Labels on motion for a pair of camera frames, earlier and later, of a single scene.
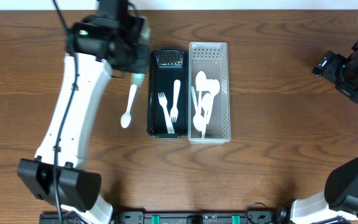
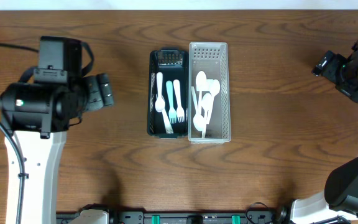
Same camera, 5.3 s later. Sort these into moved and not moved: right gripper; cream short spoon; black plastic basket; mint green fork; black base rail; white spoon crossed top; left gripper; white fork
Moved: left gripper; mint green fork; cream short spoon
Not moved: black plastic basket; white spoon crossed top; black base rail; right gripper; white fork
